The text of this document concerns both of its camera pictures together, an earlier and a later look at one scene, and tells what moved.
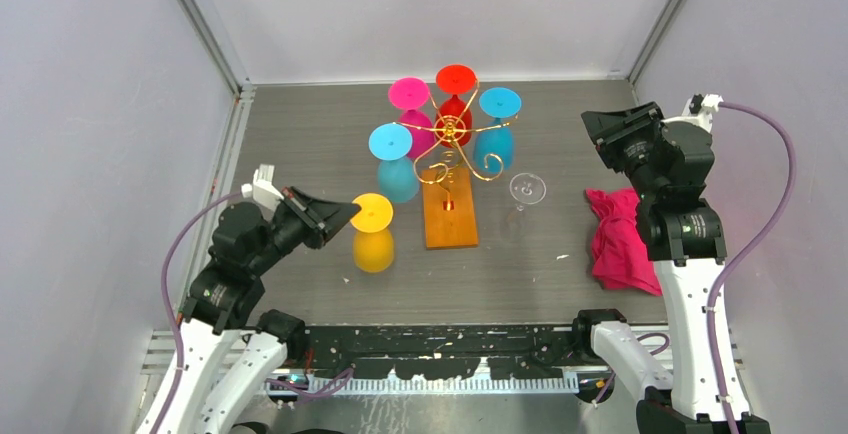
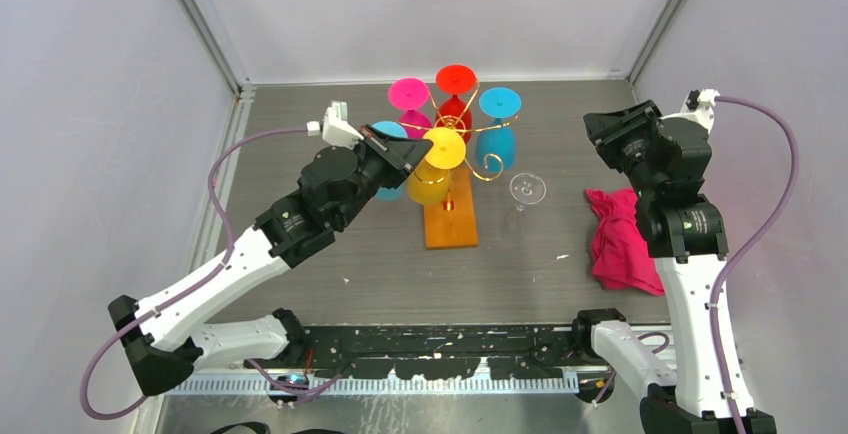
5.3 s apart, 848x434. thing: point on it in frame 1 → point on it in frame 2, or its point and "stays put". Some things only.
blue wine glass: [494, 140] stays put
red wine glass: [454, 119] stays put
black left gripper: [323, 218] → [400, 155]
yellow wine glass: [373, 241] → [428, 182]
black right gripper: [607, 125] stays put
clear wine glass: [525, 189] stays put
